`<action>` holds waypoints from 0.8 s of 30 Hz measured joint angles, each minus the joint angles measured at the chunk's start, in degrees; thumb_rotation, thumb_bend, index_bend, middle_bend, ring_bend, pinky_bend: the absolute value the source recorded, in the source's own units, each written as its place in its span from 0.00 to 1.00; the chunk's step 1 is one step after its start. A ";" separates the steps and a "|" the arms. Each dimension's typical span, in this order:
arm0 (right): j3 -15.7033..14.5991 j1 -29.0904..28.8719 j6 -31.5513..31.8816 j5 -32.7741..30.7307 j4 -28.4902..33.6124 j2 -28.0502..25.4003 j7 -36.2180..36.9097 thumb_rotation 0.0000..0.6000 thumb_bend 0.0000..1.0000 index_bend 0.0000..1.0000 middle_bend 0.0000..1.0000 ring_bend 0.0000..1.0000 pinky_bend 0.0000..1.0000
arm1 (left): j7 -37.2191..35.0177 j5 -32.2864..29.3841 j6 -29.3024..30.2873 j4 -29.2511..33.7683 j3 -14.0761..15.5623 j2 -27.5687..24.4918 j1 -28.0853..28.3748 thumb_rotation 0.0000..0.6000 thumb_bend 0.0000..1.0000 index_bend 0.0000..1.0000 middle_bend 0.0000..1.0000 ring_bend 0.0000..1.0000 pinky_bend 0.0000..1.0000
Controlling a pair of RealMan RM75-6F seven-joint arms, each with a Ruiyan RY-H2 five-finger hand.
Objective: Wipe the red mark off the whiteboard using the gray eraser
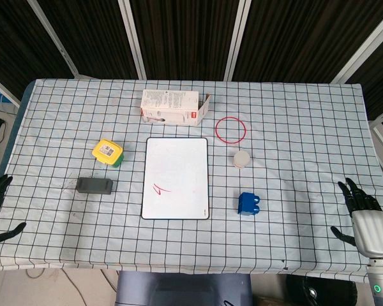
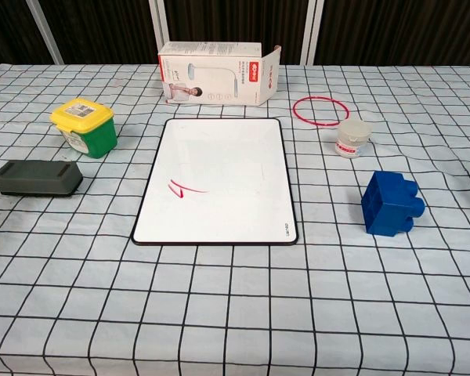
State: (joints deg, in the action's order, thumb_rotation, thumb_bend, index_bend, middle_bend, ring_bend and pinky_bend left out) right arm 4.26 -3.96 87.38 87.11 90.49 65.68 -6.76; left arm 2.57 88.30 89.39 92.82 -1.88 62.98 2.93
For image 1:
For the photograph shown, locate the blue toy block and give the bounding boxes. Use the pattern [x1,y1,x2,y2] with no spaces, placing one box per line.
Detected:
[237,192,262,217]

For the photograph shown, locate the thin red ring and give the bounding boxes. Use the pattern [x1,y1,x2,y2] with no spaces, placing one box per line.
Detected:
[214,117,247,144]

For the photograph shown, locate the grey whiteboard eraser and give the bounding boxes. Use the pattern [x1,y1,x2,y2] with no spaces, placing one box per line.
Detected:
[75,177,114,196]

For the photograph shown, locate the white cardboard carton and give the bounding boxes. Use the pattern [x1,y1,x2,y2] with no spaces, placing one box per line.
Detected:
[139,89,212,128]

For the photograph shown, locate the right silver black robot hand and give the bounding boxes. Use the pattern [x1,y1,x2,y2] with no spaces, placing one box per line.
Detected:
[330,177,383,258]

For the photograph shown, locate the yellow green container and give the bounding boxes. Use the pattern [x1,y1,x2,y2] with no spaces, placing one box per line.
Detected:
[91,138,125,168]

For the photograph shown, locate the beige round puck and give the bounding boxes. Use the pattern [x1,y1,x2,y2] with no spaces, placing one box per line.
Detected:
[232,150,253,170]

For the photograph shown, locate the thin floor cable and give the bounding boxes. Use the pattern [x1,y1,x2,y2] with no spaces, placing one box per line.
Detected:
[61,270,87,306]

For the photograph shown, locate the black wheel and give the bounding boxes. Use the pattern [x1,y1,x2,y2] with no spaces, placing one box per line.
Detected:
[285,274,358,306]

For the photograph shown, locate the black grid checkered tablecloth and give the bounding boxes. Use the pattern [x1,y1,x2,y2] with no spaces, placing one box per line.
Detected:
[0,78,383,275]

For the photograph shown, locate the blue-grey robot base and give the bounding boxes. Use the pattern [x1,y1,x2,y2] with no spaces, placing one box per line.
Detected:
[115,270,253,306]

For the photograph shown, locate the white dry-erase board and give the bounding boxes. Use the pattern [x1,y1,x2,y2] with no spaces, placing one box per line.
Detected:
[140,137,211,221]

